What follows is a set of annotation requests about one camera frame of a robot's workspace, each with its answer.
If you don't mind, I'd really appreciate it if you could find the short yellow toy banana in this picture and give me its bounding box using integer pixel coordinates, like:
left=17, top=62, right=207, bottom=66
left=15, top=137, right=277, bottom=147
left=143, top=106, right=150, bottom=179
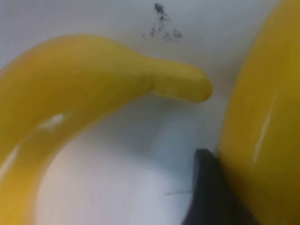
left=217, top=0, right=300, bottom=225

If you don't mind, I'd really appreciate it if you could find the long yellow toy banana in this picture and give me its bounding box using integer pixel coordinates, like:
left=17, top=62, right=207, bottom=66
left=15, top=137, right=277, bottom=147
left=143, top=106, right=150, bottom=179
left=0, top=33, right=213, bottom=225

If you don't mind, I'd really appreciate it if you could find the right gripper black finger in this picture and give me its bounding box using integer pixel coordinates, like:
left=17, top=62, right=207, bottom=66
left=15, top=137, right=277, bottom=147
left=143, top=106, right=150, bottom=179
left=182, top=148, right=258, bottom=225

